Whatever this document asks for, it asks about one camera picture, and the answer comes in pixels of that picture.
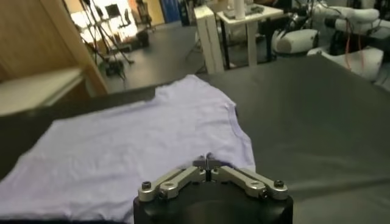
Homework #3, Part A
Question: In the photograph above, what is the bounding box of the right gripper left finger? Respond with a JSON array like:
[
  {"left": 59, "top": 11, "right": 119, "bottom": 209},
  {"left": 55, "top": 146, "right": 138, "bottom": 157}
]
[{"left": 138, "top": 158, "right": 211, "bottom": 203}]

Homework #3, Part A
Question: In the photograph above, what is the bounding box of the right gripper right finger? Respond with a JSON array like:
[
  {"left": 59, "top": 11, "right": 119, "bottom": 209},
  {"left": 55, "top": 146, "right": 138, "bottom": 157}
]
[{"left": 208, "top": 158, "right": 289, "bottom": 201}]

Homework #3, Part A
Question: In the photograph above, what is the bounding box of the lavender t-shirt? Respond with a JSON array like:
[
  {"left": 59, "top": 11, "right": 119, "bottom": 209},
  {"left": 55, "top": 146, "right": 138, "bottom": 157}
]
[{"left": 0, "top": 74, "right": 256, "bottom": 224}]

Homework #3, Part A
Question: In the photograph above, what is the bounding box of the tall white cardboard box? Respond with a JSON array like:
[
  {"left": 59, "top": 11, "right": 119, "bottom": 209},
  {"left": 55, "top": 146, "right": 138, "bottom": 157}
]
[{"left": 194, "top": 4, "right": 225, "bottom": 74}]

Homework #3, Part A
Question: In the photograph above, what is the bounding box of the black trash bin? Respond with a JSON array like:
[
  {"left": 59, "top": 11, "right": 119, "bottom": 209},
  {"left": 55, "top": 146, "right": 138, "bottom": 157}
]
[{"left": 136, "top": 29, "right": 150, "bottom": 48}]

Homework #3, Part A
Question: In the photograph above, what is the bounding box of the white humanoid robot with base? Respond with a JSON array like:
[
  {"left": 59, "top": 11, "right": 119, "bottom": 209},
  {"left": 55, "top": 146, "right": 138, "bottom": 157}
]
[{"left": 272, "top": 0, "right": 390, "bottom": 83}]

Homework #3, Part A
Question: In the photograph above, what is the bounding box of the white standing desk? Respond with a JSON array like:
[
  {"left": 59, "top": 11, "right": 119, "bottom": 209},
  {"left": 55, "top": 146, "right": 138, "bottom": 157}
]
[{"left": 216, "top": 3, "right": 284, "bottom": 69}]

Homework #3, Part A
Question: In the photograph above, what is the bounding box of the white table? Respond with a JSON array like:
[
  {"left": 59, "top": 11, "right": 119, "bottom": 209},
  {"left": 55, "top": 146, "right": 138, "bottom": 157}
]
[{"left": 0, "top": 67, "right": 85, "bottom": 116}]

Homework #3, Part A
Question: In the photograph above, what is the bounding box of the wooden folding screen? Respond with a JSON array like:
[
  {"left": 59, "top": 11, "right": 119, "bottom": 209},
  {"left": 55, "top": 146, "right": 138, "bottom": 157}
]
[{"left": 0, "top": 0, "right": 109, "bottom": 98}]

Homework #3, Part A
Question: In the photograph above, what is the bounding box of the black camera tripod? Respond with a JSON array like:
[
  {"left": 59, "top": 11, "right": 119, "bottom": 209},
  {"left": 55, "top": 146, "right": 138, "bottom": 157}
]
[{"left": 79, "top": 0, "right": 135, "bottom": 80}]

